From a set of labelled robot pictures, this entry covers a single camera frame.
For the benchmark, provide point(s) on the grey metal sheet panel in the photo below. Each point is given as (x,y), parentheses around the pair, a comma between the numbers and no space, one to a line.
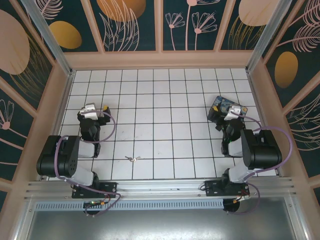
(160,225)

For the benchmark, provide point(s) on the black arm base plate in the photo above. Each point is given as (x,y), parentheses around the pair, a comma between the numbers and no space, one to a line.
(110,190)
(212,188)

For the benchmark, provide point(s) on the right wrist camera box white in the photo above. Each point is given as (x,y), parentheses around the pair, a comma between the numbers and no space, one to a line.
(232,111)

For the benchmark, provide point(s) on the aluminium corner post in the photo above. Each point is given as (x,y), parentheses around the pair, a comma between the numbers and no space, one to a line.
(51,37)
(266,37)

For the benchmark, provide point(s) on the dark blue tin box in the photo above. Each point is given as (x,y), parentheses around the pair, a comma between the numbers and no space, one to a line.
(225,101)

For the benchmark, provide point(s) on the silver key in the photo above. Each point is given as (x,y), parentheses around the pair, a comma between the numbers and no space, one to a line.
(128,157)
(137,158)

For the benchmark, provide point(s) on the aluminium extrusion beam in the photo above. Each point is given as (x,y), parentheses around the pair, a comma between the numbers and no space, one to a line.
(162,187)

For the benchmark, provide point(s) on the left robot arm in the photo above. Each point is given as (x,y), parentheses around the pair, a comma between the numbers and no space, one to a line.
(50,157)

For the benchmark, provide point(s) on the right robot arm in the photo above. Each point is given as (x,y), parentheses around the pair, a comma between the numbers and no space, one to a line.
(265,150)

